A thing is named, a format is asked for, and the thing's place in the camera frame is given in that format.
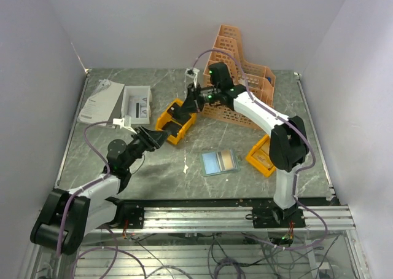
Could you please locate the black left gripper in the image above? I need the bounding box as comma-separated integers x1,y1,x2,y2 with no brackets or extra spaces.
122,125,171,169

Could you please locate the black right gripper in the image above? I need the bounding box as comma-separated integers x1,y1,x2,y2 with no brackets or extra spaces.
177,82,220,115

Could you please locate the yellow bin with black item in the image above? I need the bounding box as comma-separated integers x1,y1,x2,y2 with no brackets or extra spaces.
155,98,197,145

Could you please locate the white plastic box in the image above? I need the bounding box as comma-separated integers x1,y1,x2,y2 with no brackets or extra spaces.
121,85,152,126

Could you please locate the green card holder wallet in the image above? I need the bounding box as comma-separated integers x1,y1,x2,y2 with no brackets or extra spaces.
201,149,240,176

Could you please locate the orange credit card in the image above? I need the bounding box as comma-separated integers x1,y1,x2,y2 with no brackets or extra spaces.
217,149,236,171

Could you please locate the peach plastic file organizer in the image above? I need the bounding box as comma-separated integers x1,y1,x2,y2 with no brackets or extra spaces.
201,25,276,130

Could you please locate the yellow bin with boxes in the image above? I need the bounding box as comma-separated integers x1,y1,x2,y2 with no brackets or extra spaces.
246,135,276,178

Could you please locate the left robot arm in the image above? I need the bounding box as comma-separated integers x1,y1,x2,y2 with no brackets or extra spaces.
29,127,170,255

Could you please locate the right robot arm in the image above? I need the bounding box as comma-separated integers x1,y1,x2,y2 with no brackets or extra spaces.
178,62,309,227

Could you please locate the white paper booklet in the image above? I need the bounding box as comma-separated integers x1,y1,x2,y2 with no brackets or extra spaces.
77,79,125,128

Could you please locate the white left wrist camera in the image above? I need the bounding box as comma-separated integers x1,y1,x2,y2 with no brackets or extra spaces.
112,116,136,134

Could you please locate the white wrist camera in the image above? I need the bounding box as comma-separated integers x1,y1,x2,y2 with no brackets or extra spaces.
112,116,136,134
184,68,200,88

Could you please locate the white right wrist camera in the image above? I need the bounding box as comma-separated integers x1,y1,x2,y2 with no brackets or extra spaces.
184,68,200,88

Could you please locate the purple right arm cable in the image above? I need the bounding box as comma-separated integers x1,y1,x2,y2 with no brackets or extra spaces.
192,49,329,252

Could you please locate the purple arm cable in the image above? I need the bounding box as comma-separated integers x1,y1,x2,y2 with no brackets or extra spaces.
192,49,329,252
55,121,148,279

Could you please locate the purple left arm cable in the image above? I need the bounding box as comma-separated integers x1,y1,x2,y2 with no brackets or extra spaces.
55,121,148,279

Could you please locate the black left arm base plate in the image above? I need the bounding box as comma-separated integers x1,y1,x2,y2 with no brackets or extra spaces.
111,203,145,230

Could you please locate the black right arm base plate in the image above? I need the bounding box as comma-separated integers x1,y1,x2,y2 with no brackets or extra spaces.
245,203,306,229

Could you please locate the aluminium frame rail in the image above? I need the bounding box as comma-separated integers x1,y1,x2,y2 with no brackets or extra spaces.
33,205,357,234

